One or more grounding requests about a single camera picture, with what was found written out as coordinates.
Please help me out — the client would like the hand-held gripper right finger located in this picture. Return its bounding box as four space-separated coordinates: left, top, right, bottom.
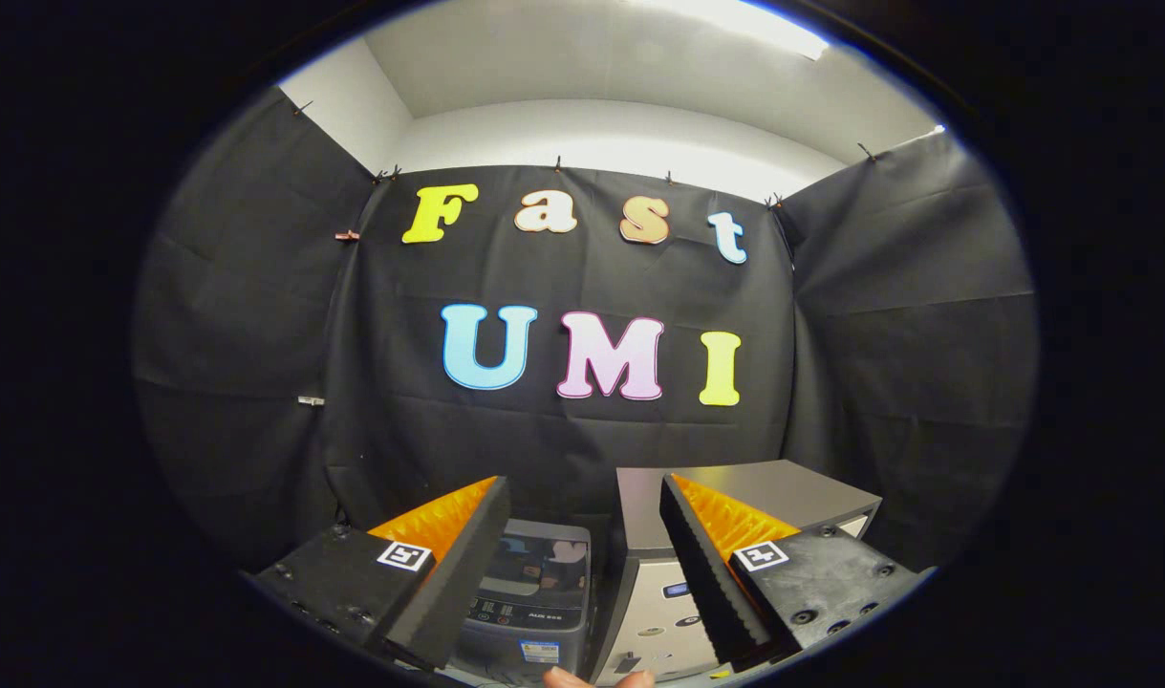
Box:
658 473 932 670

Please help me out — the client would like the grey cabinet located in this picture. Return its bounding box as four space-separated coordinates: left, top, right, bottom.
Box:
592 460 882 684

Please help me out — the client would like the black backdrop cloth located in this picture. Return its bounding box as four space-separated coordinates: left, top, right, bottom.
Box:
133 86 1039 574

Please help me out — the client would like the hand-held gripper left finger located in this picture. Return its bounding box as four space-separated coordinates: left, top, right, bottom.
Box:
252 475 511 672

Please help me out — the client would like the grey top-load washing machine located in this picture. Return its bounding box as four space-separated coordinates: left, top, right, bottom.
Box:
448 518 593 681

